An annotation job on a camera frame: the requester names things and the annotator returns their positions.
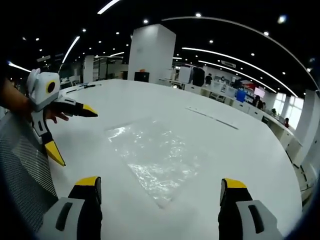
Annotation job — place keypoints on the clear plastic food packaging bag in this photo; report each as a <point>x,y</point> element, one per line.
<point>155,157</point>

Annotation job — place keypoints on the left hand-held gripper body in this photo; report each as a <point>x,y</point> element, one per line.
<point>43,91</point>

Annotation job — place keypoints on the black box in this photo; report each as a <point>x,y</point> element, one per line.
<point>141,76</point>

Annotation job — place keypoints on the blue box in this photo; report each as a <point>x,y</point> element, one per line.
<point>241,96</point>

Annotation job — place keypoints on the grey mesh chair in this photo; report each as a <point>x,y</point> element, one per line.
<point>23,170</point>

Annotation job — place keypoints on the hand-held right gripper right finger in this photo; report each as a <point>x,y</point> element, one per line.
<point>246,212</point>

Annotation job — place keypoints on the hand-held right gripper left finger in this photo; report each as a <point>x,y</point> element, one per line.
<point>75,212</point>

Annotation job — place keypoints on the person's left hand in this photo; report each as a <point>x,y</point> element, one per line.
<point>58,116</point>

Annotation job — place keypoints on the white counter row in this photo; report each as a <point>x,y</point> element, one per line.
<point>250,112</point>

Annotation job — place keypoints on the white square pillar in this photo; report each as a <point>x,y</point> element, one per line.
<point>151,53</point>

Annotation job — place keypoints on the long white strip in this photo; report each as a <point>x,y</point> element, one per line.
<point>212,117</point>

